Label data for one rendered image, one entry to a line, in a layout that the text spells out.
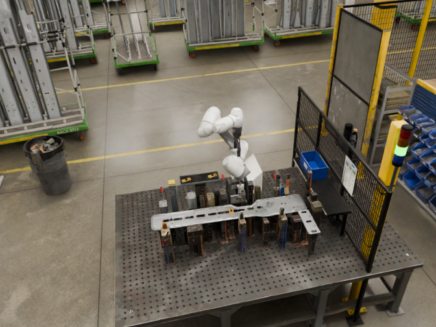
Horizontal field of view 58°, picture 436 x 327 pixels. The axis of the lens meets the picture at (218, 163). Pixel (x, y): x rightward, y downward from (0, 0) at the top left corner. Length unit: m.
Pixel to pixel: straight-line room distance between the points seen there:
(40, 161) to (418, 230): 4.67
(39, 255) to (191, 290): 2.24
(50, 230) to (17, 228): 0.44
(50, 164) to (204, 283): 2.93
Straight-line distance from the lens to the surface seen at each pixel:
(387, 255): 3.77
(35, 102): 7.08
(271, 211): 3.52
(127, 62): 9.23
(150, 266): 3.55
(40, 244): 5.16
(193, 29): 9.96
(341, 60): 5.91
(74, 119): 7.06
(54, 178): 5.65
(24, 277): 4.87
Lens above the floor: 3.34
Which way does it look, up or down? 35 degrees down
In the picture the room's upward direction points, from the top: 3 degrees counter-clockwise
